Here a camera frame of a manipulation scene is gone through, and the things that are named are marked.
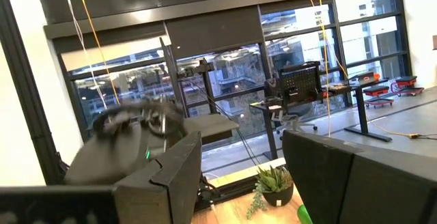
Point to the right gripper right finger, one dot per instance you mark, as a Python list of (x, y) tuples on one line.
[(358, 190)]

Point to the black desk stand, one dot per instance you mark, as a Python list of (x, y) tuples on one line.
[(206, 91)]

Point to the white office chair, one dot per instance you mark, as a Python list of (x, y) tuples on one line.
[(293, 121)]

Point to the window with black frame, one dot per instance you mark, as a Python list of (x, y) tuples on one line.
[(239, 67)]

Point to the black vertical pillar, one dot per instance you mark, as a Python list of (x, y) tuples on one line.
[(24, 91)]

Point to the black standing desk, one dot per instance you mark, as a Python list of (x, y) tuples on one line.
[(363, 114)]

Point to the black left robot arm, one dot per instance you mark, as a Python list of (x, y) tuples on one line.
[(109, 155)]

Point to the potted succulent plant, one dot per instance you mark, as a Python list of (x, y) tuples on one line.
[(276, 195)]

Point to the red black rolling stool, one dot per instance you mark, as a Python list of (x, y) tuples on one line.
[(408, 82), (375, 92)]

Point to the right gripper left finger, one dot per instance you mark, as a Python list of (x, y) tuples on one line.
[(164, 196)]

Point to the black desk with pegboard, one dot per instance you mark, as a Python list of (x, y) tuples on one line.
[(300, 84)]

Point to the small green lime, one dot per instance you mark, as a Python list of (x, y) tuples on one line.
[(303, 215)]

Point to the grey desk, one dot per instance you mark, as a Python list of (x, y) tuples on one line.
[(211, 125)]

